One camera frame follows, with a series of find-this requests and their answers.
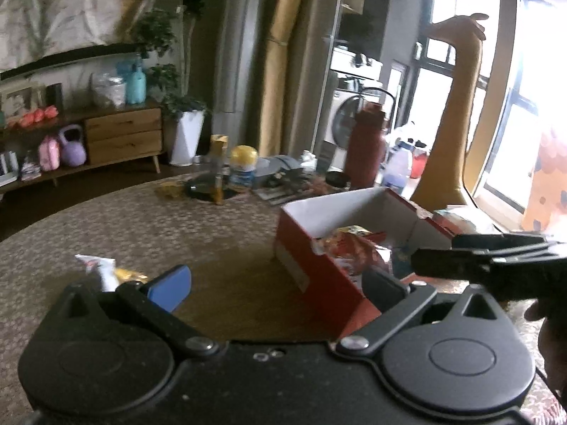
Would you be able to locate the green card package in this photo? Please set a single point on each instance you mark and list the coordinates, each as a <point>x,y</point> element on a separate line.
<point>324,157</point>

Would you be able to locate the orange red snack packet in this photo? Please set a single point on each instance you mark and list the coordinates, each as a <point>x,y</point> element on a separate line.
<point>354,248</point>

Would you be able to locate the white printed wall cloth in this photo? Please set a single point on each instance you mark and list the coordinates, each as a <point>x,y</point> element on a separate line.
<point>57,9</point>

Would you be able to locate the grey standing air conditioner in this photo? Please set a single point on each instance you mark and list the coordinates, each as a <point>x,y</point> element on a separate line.
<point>237,40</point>

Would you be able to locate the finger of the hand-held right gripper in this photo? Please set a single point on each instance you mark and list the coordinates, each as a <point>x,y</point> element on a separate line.
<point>443,262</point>
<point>496,241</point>

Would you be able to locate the dark red thermos bottle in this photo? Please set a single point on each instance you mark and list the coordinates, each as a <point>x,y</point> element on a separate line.
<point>365,155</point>

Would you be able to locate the yellow snack packet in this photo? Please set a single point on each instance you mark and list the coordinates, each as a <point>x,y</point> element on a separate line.
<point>130,275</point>

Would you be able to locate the small yellow box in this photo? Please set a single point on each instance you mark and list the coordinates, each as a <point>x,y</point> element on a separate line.
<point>218,146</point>

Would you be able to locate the yellow crumpled wrapper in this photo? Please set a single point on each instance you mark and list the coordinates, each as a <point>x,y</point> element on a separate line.
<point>167,190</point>

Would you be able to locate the dark ashtray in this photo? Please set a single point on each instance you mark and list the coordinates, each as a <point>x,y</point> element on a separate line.
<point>199,190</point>

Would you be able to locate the clear plastic bag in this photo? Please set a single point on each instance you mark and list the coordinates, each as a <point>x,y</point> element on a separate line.
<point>108,90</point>

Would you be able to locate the pink kettlebell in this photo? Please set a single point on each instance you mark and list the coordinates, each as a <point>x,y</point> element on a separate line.
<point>49,155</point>

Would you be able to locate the orange lighter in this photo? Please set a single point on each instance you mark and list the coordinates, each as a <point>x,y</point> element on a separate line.
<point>219,192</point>

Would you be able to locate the red ornaments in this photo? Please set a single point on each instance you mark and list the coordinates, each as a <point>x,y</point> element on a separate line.
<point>33,117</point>

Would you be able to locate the dark tin can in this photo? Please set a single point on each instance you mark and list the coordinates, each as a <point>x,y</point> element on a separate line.
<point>338,180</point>

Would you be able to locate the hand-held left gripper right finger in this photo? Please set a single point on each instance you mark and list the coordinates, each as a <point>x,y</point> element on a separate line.
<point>383,287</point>

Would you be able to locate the orange patterned curtain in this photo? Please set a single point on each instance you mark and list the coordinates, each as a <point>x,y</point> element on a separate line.
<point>547,186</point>

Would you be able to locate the yellow lid jar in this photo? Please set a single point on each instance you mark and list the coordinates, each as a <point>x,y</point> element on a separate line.
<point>242,170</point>

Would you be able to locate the wooden cabinet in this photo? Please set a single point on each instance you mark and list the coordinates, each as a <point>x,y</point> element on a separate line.
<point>122,135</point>

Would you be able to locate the grey box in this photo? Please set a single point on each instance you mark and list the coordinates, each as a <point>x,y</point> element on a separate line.
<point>274,166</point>

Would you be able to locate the stack of magazines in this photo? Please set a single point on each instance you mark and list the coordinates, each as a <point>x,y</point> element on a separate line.
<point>283,194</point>

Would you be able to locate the white pink tissue pack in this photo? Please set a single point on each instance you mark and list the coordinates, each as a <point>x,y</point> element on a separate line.
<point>458,219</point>

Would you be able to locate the blue snack packet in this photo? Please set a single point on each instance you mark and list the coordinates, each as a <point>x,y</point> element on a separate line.
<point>402,260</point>

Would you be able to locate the black speaker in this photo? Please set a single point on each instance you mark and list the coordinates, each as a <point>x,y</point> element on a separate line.
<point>54,96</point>

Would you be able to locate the white washing machine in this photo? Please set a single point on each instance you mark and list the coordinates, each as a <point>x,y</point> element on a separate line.
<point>339,119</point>

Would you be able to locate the teal vase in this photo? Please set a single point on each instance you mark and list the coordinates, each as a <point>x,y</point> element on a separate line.
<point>136,86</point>

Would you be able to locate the potted plant in white pot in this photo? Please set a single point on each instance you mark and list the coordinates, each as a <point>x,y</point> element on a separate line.
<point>188,137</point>

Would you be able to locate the white snack packet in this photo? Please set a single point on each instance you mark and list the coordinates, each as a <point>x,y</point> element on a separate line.
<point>99,270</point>

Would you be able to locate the red bucket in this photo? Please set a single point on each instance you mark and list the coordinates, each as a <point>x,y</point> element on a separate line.
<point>418,166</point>

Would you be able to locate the person's right hand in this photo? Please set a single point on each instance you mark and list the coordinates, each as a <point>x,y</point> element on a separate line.
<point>553,354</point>

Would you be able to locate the red cardboard box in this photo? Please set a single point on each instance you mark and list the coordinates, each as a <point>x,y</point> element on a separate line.
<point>328,283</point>

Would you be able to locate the yellow curtain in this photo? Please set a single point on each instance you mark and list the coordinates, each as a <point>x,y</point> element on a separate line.
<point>281,62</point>

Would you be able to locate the tan giraffe statue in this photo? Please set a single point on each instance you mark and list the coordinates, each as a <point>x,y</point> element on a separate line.
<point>447,141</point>

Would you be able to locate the clear plastic water bottle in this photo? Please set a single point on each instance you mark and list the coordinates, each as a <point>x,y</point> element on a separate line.
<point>395,170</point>

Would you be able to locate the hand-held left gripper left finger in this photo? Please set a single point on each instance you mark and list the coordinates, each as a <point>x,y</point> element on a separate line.
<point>170,287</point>

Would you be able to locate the purple kettlebell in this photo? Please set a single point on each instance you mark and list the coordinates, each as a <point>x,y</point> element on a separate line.
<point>73,150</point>

